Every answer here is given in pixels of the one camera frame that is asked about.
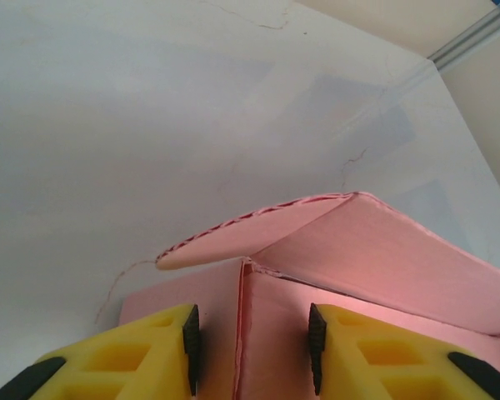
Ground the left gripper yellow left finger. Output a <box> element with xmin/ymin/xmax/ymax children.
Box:
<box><xmin>0</xmin><ymin>302</ymin><xmax>202</xmax><ymax>400</ymax></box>

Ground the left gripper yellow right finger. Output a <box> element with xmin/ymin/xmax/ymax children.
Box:
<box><xmin>307</xmin><ymin>302</ymin><xmax>500</xmax><ymax>400</ymax></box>

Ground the aluminium corner post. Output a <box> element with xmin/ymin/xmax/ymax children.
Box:
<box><xmin>426</xmin><ymin>7</ymin><xmax>500</xmax><ymax>71</ymax></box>

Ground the pink paper box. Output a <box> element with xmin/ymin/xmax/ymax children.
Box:
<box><xmin>118</xmin><ymin>190</ymin><xmax>500</xmax><ymax>400</ymax></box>

